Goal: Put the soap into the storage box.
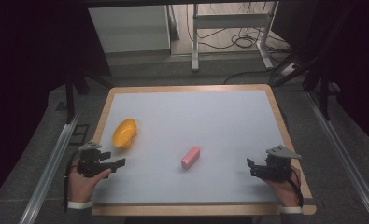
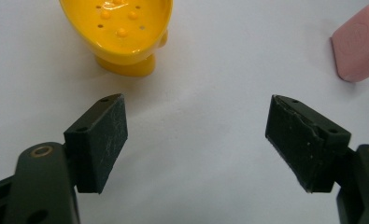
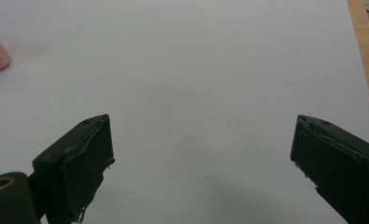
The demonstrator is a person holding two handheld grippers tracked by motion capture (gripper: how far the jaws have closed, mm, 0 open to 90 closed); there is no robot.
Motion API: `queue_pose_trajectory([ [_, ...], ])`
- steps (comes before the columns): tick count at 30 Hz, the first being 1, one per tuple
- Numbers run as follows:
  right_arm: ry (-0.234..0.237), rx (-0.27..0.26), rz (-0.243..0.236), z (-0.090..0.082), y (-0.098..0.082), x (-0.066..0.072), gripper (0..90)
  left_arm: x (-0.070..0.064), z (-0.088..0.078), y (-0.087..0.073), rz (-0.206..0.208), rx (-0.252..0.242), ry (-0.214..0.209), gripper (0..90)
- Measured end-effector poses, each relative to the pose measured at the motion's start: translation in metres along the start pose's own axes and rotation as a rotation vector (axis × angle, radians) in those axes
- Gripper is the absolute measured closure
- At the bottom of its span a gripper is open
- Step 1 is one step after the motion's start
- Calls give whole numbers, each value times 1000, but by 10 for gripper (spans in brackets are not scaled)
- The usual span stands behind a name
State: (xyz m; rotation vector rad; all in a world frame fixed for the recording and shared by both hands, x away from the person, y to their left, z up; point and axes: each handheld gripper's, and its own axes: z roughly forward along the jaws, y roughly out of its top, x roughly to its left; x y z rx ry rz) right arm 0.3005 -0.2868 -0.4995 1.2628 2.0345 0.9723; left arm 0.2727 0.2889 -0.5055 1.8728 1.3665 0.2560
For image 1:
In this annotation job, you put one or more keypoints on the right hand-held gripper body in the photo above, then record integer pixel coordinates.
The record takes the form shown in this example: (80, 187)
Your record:
(277, 168)

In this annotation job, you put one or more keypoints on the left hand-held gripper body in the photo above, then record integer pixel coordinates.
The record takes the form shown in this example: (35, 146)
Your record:
(90, 163)

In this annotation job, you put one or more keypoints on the orange mango-shaped object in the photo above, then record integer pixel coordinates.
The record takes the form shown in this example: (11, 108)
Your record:
(124, 133)

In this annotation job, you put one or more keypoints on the pink soap bar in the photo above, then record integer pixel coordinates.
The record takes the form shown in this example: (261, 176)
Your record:
(190, 157)

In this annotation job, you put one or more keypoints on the person's right hand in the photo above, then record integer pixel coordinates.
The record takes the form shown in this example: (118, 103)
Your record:
(283, 189)

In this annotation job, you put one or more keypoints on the person's left hand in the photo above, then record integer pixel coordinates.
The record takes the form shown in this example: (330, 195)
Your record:
(81, 185)

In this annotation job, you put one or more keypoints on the black floor grate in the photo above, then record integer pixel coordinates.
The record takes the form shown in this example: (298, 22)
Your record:
(79, 134)

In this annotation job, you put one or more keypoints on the black stand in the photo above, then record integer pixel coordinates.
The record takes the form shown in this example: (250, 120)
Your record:
(324, 96)
(69, 99)

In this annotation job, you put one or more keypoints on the white power strip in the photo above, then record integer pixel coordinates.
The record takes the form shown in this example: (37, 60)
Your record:
(288, 69)

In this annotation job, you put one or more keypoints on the white panel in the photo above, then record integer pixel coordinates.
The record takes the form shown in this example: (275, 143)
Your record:
(132, 28)

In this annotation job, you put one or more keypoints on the black curtain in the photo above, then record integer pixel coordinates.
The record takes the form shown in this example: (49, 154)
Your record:
(32, 46)

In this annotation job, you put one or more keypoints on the aluminium rail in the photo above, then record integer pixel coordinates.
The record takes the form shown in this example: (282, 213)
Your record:
(344, 155)
(49, 171)

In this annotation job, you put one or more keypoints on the white metal desk frame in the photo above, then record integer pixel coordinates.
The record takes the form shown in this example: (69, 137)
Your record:
(229, 21)

